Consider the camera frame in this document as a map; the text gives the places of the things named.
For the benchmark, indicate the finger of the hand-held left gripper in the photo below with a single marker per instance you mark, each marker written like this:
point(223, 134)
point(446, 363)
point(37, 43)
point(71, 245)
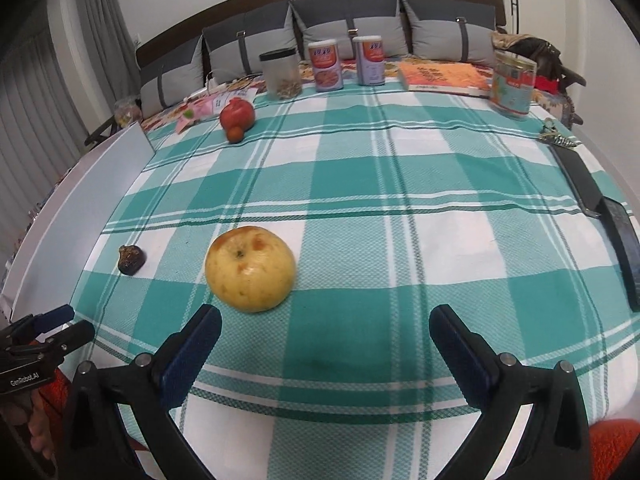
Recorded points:
point(52, 316)
point(75, 336)

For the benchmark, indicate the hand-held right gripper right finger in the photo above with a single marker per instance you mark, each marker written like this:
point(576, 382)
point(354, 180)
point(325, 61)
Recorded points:
point(457, 347)

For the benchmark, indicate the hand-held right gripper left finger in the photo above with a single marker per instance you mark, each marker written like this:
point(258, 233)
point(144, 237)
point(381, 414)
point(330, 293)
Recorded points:
point(197, 342)

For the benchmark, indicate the yellow apple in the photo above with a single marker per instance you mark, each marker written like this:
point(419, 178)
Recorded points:
point(250, 270)

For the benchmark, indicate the dark wrinkled fruit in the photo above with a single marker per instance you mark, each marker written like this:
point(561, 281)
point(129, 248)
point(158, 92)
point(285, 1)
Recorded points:
point(131, 260)

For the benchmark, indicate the person's left hand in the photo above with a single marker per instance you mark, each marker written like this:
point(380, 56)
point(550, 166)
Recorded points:
point(40, 435)

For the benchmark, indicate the light grey board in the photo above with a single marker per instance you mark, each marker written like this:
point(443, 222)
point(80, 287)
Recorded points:
point(65, 210)

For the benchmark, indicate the orange fleece clothing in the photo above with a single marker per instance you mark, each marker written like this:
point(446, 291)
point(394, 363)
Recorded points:
point(617, 450)

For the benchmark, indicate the small brown-orange fruit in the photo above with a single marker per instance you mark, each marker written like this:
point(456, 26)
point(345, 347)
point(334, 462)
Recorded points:
point(235, 134)

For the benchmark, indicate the clear snack bag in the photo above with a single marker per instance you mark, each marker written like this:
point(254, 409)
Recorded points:
point(126, 114)

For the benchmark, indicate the pink snack packet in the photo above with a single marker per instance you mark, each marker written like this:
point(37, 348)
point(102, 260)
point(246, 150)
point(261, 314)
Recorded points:
point(197, 112)

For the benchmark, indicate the red apple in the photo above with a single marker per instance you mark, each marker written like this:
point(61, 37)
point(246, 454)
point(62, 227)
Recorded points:
point(237, 115)

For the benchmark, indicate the grey curtain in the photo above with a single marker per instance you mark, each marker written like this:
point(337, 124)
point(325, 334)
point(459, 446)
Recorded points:
point(45, 85)

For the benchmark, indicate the bunch of keys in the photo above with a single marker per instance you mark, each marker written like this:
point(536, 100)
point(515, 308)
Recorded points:
point(555, 135)

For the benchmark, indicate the white paper packet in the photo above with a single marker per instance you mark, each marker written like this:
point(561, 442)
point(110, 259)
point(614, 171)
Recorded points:
point(235, 97)

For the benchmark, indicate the clear tub with colourful label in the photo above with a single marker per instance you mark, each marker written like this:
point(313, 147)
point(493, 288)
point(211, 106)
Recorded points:
point(512, 87)

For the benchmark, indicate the grey pillow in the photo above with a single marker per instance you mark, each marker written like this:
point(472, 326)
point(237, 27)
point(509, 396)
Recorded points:
point(445, 35)
point(170, 77)
point(345, 10)
point(250, 35)

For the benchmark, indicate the orange book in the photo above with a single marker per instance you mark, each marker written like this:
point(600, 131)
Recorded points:
point(442, 77)

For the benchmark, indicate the clear jar with black lid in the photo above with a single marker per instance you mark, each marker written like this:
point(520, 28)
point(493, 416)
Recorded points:
point(281, 72)

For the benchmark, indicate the floral patterned sheet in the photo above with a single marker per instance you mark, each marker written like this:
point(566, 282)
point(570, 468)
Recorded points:
point(307, 71)

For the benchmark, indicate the orange labelled can right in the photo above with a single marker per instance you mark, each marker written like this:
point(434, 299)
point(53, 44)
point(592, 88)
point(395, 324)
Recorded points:
point(369, 60)

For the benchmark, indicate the orange label can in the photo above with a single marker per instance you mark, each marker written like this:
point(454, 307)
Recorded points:
point(326, 66)

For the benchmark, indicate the black bag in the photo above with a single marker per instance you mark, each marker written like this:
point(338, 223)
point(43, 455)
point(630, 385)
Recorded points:
point(545, 55)

